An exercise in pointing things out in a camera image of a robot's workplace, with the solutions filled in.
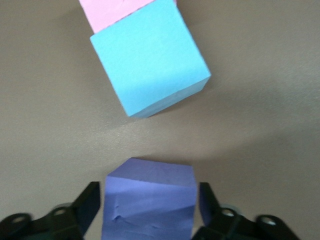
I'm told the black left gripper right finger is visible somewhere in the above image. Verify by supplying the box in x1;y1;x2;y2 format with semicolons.
191;182;300;240

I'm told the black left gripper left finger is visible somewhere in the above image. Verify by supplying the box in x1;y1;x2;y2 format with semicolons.
0;181;101;240

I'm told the purple foam block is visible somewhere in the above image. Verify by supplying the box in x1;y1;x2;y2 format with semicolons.
101;157;196;240

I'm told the light blue foam block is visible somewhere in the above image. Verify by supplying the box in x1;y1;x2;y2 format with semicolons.
89;1;212;119

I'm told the brown table cover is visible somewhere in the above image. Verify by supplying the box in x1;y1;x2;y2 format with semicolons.
0;0;320;240

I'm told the pink foam block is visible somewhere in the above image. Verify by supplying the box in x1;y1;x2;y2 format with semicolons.
78;0;180;35

